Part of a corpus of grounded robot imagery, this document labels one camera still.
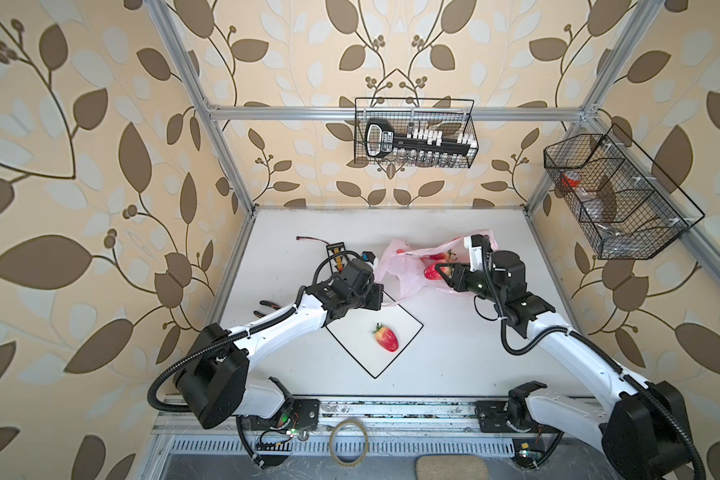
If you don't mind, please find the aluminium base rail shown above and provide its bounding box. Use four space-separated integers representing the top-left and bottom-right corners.
155 394 577 436

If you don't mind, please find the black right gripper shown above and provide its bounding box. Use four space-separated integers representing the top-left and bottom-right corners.
436 261 504 306

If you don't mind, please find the red fake strawberry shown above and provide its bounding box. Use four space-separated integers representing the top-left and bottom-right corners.
424 262 453 281
373 324 399 352

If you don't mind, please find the tape roll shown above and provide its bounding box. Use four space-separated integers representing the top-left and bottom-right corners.
328 418 370 468

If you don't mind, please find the brown pad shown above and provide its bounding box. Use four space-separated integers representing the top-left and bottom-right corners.
415 455 491 480

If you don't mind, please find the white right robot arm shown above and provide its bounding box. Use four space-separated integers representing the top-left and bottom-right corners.
435 234 707 479

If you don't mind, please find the black wire back basket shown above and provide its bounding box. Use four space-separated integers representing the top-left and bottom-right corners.
353 97 480 170

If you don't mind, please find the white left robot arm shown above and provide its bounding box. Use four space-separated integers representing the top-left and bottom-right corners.
147 250 384 429

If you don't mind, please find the pink plastic bag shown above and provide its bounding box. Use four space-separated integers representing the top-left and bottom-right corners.
374 230 498 303

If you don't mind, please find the white square board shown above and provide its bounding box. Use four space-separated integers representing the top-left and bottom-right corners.
326 293 424 380

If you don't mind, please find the black wire side basket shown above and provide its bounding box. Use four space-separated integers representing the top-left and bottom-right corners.
543 124 705 260

